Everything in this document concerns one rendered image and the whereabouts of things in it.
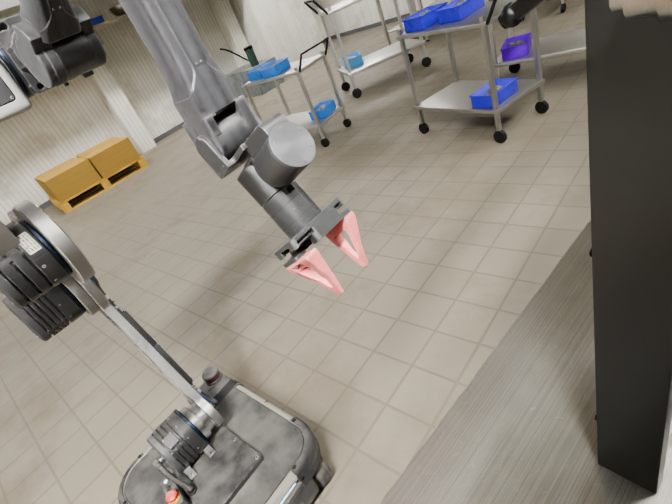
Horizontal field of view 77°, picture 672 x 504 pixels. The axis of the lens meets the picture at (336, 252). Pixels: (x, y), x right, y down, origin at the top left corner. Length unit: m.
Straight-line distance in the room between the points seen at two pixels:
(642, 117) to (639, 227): 0.07
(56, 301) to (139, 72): 7.42
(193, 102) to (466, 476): 0.52
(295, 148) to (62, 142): 7.71
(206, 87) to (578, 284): 0.57
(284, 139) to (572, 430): 0.45
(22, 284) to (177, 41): 0.62
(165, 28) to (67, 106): 7.69
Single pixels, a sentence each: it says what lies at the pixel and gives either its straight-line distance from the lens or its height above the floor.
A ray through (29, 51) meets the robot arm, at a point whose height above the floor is 1.44.
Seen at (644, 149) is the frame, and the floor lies 1.25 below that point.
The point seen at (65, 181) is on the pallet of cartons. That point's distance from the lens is 6.91.
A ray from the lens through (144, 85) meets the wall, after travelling 8.69.
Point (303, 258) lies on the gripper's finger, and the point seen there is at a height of 1.12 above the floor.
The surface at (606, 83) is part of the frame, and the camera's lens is 0.27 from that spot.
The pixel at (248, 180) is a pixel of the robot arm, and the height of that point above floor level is 1.21.
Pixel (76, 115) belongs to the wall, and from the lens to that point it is 8.24.
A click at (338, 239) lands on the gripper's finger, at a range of 0.61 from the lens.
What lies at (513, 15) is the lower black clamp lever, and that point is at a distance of 0.29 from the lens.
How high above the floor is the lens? 1.38
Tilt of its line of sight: 32 degrees down
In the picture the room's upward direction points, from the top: 24 degrees counter-clockwise
